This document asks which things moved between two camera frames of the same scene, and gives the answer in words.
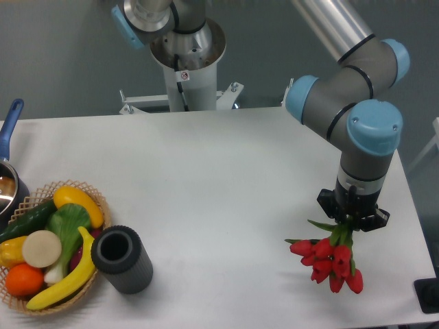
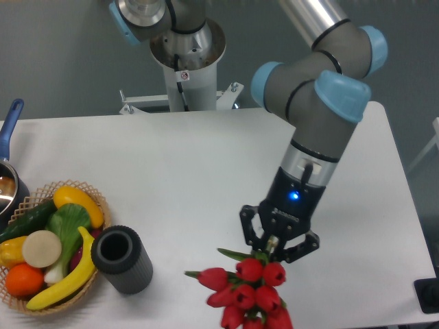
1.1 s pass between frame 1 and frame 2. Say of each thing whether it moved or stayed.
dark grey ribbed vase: stayed
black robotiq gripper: moved
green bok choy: stayed
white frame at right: stayed
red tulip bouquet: moved
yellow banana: stayed
